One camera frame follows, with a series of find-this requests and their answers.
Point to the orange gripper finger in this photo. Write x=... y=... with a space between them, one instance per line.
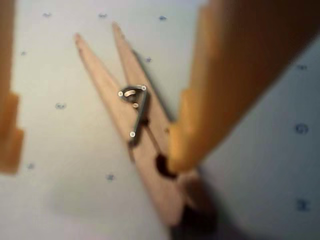
x=7 y=112
x=237 y=62

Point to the wooden clothespin with metal spring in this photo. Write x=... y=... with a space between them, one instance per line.
x=143 y=162

